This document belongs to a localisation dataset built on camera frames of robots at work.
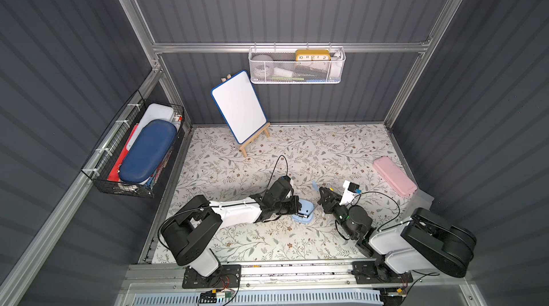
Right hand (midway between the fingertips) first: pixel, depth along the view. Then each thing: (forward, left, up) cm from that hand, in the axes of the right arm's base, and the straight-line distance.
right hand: (325, 188), depth 82 cm
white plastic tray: (+18, +64, +22) cm, 70 cm away
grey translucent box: (+1, -43, -13) cm, 45 cm away
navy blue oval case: (+4, +59, +22) cm, 63 cm away
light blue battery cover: (+8, +2, -13) cm, 15 cm away
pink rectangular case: (+13, -35, -12) cm, 39 cm away
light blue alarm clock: (-7, +8, -9) cm, 14 cm away
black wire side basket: (-6, +69, +22) cm, 73 cm away
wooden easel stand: (+24, +36, -5) cm, 44 cm away
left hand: (-5, +8, -8) cm, 12 cm away
